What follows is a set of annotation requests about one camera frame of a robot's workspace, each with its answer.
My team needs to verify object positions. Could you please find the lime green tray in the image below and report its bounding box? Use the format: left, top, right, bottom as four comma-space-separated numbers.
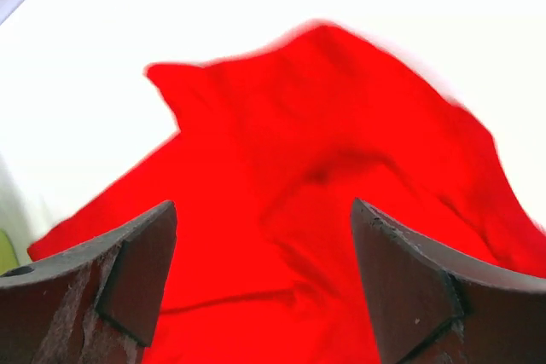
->
0, 229, 20, 274

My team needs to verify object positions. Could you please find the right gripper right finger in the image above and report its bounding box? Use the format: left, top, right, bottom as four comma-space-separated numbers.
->
351, 199, 545, 364

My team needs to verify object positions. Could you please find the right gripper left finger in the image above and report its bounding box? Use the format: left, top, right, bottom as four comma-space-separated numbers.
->
1, 201, 177, 364

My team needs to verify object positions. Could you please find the red t shirt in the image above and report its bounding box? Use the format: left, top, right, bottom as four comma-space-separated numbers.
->
28, 23, 545, 363

